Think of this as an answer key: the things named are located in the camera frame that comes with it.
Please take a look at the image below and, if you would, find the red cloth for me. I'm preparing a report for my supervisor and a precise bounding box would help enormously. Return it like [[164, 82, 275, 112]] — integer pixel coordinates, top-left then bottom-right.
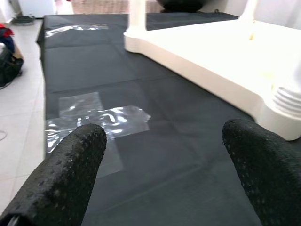
[[0, 23, 15, 40]]

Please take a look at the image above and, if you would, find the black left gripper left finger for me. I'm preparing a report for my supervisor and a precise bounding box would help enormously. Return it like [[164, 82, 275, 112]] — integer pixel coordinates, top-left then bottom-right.
[[0, 123, 108, 226]]

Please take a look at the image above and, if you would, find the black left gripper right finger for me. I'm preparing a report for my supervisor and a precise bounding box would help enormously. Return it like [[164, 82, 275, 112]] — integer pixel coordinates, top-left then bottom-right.
[[222, 118, 301, 226]]

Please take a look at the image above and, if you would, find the white plastic table top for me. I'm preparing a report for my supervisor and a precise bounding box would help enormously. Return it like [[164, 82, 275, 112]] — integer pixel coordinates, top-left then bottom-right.
[[123, 18, 301, 142]]

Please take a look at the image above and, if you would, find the black round basin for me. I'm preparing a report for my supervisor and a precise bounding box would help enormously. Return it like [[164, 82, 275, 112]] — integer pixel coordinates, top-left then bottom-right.
[[157, 0, 208, 13]]

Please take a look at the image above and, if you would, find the black open bag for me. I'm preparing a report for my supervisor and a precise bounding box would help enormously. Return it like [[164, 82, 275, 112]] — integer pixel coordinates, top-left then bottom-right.
[[0, 47, 24, 88]]

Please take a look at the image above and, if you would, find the beige woven cloth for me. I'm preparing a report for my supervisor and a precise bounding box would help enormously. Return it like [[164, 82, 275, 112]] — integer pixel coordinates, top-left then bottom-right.
[[71, 0, 163, 15]]

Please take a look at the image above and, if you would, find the dark green floor rag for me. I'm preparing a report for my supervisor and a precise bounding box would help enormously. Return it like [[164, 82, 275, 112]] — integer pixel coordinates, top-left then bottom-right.
[[11, 15, 36, 26]]

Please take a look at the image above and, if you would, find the clear tape patch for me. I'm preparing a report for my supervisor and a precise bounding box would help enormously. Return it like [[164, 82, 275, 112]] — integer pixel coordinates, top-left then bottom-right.
[[44, 91, 151, 175]]

